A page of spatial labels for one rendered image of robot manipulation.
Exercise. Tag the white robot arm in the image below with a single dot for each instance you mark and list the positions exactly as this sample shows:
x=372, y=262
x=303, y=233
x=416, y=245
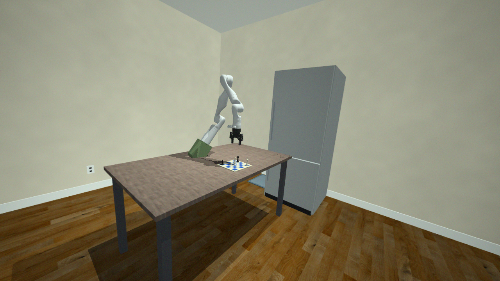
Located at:
x=226, y=81

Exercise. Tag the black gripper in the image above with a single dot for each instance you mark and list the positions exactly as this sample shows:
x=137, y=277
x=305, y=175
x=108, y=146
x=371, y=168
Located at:
x=236, y=134

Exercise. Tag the blue and cream chessboard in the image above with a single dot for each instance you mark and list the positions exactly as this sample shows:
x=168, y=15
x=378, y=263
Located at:
x=230, y=165

